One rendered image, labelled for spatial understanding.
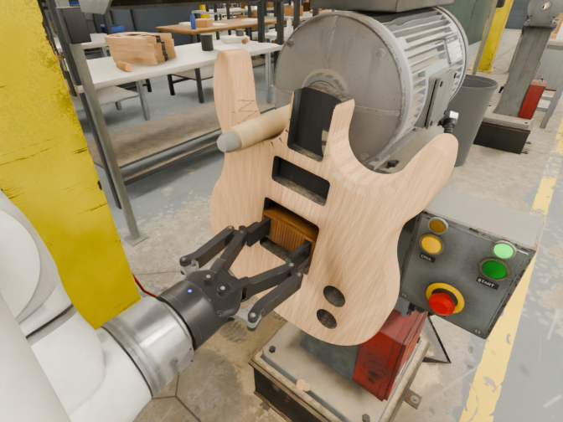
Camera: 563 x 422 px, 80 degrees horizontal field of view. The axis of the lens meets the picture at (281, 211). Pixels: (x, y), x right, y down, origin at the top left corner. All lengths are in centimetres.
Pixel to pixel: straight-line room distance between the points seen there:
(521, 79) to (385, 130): 354
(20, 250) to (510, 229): 57
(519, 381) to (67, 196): 193
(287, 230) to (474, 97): 284
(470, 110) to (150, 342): 311
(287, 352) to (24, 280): 111
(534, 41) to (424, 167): 368
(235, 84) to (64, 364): 37
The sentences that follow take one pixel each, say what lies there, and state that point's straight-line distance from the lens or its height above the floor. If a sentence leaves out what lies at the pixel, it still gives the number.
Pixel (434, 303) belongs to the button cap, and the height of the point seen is 98.
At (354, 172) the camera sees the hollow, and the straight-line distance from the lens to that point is 42.
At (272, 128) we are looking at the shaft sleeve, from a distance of 46.
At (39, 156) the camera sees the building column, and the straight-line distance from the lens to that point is 128.
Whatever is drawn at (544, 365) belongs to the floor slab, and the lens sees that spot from 202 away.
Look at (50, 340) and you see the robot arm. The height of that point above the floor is 118.
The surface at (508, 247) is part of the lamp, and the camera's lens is 56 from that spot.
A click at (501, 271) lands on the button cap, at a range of 58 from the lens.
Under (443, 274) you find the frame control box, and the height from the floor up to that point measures 102.
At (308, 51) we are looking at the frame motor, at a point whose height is 132.
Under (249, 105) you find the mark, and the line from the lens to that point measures 51.
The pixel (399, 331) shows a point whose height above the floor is 62.
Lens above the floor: 142
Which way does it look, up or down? 34 degrees down
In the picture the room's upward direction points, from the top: straight up
